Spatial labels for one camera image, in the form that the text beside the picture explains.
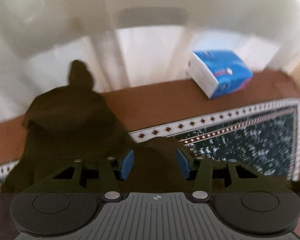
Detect rust brown bed sheet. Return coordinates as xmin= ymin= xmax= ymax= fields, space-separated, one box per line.
xmin=0 ymin=69 xmax=300 ymax=240

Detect blue white tissue pack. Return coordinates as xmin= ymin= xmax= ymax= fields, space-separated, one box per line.
xmin=186 ymin=50 xmax=253 ymax=99

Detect patterned navy white rug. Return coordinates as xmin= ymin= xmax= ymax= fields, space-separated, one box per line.
xmin=0 ymin=108 xmax=300 ymax=194

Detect dark brown garment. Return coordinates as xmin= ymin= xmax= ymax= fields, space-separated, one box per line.
xmin=1 ymin=60 xmax=193 ymax=194

